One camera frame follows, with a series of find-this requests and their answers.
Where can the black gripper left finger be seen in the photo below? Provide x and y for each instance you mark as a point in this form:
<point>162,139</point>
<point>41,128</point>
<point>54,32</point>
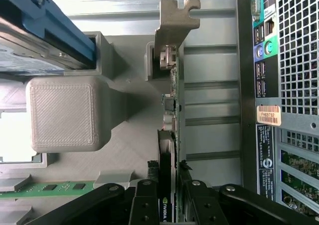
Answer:
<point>144,202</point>

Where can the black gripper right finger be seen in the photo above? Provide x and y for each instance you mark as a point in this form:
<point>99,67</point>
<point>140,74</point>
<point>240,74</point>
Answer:
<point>197,205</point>

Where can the green RAM stick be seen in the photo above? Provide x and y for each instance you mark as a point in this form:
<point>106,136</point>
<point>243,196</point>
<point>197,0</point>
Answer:
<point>49,188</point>

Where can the grey printed parts rack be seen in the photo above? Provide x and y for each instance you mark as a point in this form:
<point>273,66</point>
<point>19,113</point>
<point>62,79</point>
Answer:
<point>62,110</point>

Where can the black open PC case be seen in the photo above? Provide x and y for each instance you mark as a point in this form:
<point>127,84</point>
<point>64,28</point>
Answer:
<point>246,85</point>

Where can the hard disk in blue caddy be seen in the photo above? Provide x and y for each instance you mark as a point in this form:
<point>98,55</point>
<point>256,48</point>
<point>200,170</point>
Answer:
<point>57,30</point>

